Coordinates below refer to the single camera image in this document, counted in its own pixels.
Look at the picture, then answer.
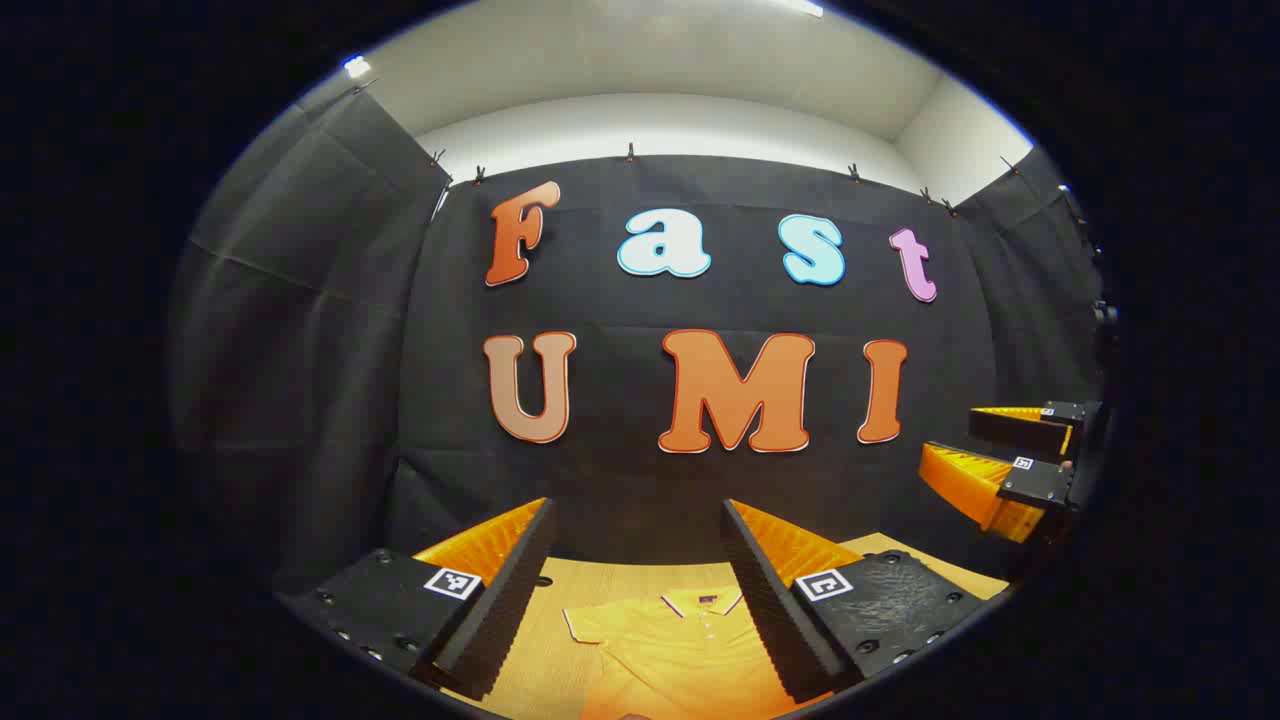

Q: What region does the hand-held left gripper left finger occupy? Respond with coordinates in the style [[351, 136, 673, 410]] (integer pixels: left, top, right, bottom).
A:
[[280, 497, 558, 701]]

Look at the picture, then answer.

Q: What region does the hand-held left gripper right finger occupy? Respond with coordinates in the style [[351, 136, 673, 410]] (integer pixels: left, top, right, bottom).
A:
[[720, 498, 1006, 704]]

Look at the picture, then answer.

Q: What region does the orange T-shirt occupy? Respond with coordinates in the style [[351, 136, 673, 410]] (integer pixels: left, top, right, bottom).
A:
[[562, 588, 831, 720]]

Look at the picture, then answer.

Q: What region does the black backdrop cloth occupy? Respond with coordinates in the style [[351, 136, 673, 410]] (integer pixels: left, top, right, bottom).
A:
[[165, 85, 1116, 601]]

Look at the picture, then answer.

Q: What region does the row of backdrop clips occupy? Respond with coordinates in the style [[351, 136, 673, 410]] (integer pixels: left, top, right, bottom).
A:
[[355, 78, 1021, 216]]

